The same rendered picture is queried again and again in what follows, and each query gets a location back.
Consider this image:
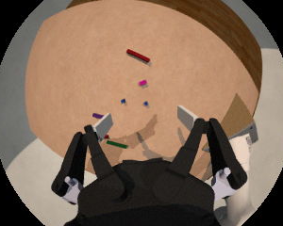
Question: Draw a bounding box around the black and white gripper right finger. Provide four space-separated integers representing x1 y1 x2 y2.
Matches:
153 105 247 203

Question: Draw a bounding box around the purple rod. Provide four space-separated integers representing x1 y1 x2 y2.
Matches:
92 113 104 119

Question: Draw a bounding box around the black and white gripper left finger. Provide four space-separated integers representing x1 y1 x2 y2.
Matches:
51 113 128 205

